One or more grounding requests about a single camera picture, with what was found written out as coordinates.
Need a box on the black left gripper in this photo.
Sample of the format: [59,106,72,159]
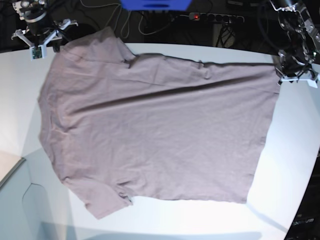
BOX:
[275,49,315,78]

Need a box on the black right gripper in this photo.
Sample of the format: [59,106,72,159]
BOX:
[12,0,50,34]

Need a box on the mauve grey t-shirt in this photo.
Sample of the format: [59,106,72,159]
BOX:
[38,28,280,219]

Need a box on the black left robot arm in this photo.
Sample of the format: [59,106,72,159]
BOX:
[257,0,320,82]

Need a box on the black power strip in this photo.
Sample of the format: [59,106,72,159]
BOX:
[187,12,245,24]

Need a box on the blue plastic box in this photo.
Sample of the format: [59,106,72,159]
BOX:
[120,0,192,11]

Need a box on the grey table side panel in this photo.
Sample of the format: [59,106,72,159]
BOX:
[0,158,50,240]

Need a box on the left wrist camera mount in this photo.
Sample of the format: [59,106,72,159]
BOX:
[278,69,320,89]

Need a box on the white looped cable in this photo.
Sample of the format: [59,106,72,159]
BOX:
[79,0,176,38]

